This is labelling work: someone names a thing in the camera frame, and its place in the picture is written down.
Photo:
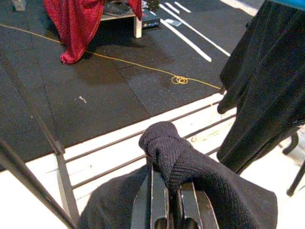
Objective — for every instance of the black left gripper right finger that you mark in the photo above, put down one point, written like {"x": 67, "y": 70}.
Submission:
{"x": 197, "y": 207}

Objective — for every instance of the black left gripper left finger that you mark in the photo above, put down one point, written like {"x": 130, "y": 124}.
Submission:
{"x": 152, "y": 202}

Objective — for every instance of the navy blue garment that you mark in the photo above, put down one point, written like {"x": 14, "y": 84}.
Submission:
{"x": 226, "y": 190}

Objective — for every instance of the blue clothes hanger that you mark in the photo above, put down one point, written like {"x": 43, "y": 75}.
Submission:
{"x": 290, "y": 3}

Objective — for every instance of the black metal clothes rack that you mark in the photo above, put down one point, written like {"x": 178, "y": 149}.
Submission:
{"x": 64, "y": 181}

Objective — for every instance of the black garment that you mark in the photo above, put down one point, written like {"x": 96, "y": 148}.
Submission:
{"x": 267, "y": 83}

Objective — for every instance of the white low table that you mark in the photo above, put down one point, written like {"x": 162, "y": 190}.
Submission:
{"x": 137, "y": 26}

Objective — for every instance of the black flat box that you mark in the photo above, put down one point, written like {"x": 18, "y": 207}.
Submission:
{"x": 150, "y": 21}

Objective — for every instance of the red cloth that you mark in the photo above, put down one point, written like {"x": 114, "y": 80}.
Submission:
{"x": 76, "y": 28}

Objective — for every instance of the small grey box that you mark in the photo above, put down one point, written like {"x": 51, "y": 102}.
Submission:
{"x": 19, "y": 4}

